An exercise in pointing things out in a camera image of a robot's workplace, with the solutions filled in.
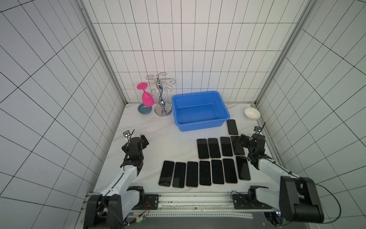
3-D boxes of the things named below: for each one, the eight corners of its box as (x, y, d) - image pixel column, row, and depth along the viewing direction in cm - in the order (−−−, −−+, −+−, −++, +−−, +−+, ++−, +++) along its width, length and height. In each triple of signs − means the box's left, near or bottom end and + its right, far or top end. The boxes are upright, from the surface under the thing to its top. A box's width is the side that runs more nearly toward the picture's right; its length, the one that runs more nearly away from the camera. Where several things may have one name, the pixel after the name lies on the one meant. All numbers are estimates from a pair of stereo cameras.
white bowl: (246, 119, 108) (248, 116, 105) (243, 110, 114) (245, 107, 111) (259, 119, 108) (262, 116, 105) (255, 110, 114) (257, 107, 110)
